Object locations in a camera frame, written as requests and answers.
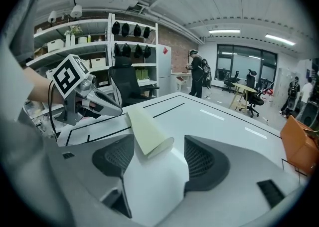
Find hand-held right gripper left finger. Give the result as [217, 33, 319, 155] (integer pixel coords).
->
[48, 133, 135, 227]

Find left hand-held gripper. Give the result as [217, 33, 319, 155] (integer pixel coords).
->
[51, 53, 123, 126]

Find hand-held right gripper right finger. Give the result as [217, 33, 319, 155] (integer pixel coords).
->
[183, 135, 309, 227]

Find person's left forearm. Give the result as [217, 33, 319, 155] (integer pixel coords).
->
[23, 67, 66, 105]

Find black office chair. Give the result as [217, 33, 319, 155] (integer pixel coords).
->
[107, 55, 160, 109]
[238, 68, 266, 119]
[222, 70, 242, 94]

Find white storage box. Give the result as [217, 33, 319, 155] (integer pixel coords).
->
[89, 57, 107, 69]
[46, 38, 66, 53]

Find row of green boxes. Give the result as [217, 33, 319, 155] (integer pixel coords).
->
[135, 68, 150, 81]

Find white shelving unit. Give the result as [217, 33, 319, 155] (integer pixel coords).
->
[24, 13, 112, 132]
[109, 13, 160, 99]

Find white cabinet red sticker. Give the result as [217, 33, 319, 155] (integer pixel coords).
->
[157, 43, 172, 97]

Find group of black caps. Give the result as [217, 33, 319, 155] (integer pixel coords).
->
[111, 21, 152, 59]

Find white side desk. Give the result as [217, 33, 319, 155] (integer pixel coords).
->
[171, 71, 193, 92]

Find bunch of pale flowers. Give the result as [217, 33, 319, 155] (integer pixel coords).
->
[63, 24, 83, 36]

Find round wooden table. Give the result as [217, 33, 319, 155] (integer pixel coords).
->
[228, 82, 258, 111]

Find person's dark grey t-shirt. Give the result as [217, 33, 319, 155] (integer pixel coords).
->
[0, 0, 75, 227]

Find white lamp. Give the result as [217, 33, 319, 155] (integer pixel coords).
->
[47, 10, 58, 27]
[69, 4, 83, 20]

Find orange box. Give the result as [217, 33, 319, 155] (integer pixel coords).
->
[279, 115, 319, 176]

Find large dark window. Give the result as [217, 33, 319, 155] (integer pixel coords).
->
[216, 43, 278, 90]

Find ceiling light tube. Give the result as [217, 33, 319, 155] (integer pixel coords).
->
[265, 33, 296, 46]
[208, 29, 241, 34]

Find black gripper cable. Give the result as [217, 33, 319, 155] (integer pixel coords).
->
[47, 79, 60, 140]

